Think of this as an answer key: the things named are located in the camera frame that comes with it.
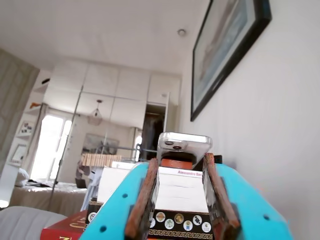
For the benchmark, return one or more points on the black framed wall picture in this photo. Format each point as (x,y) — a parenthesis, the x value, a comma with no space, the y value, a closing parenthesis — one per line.
(225,50)

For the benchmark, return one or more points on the white paperback book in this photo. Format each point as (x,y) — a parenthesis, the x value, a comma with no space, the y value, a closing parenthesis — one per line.
(115,182)

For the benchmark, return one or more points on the bed with beige cover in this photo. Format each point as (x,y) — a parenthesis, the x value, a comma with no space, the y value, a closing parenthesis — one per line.
(37,195)

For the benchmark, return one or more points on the small white framed picture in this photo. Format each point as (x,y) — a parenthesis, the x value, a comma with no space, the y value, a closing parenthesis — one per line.
(26,128)
(18,155)

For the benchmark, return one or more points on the grey cushion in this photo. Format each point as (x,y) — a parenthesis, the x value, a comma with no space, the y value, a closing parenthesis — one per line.
(22,222)

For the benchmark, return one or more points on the red book gold lettering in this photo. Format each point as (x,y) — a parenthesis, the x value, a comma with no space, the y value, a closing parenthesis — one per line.
(67,227)

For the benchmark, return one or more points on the white book pink title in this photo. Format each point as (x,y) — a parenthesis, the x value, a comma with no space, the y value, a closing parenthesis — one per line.
(180,172)

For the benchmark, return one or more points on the round ceiling fixture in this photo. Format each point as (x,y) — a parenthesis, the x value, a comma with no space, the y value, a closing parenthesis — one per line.
(181,32)

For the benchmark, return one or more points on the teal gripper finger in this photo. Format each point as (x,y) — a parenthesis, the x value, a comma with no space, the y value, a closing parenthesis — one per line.
(117,205)
(240,205)

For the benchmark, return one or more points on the smartphone in clear case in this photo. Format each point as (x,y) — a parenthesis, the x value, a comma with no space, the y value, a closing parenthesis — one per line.
(185,142)

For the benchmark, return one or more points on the black box round emblems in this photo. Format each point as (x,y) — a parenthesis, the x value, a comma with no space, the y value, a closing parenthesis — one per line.
(180,221)

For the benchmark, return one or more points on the thick white book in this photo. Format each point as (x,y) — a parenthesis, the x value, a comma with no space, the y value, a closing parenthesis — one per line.
(182,192)

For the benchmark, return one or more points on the white wardrobe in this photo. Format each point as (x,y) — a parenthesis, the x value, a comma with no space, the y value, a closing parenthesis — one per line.
(120,82)

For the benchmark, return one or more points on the orange book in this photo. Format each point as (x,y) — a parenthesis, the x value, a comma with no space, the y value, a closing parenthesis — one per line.
(177,163)

